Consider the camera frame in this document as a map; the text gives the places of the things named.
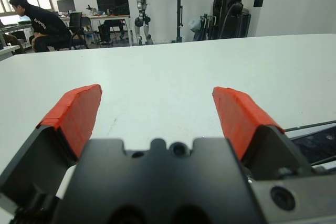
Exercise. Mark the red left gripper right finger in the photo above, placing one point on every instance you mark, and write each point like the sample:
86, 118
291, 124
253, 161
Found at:
241, 119

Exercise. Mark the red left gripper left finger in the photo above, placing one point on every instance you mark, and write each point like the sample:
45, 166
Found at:
76, 117

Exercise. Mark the black box with white liner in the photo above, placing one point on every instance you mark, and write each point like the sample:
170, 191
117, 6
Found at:
315, 128

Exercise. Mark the black chair under desk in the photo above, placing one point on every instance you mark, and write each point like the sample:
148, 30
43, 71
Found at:
106, 32

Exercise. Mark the white side table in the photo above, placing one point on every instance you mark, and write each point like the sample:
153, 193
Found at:
8, 50

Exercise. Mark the folded black trolley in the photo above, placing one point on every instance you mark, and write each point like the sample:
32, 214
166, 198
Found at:
208, 27

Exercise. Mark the black office chair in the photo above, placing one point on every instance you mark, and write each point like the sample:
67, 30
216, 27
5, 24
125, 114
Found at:
77, 20

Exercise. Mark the seated person black hoodie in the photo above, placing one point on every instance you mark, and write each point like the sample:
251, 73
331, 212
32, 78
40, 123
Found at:
46, 24

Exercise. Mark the seated person olive trousers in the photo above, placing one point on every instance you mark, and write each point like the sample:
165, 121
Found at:
11, 41

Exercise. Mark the teal plastic bag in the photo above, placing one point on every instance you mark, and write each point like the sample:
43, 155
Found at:
194, 25

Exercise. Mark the white desk with monitors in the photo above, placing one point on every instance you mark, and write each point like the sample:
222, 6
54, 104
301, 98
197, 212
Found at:
111, 16

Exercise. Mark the small black monitor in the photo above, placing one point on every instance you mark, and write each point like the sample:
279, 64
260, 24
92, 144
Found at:
66, 5

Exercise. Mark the large black monitor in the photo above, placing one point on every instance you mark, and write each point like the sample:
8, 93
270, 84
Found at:
105, 5

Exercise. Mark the black equipment case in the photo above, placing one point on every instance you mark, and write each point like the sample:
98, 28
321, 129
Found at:
121, 4

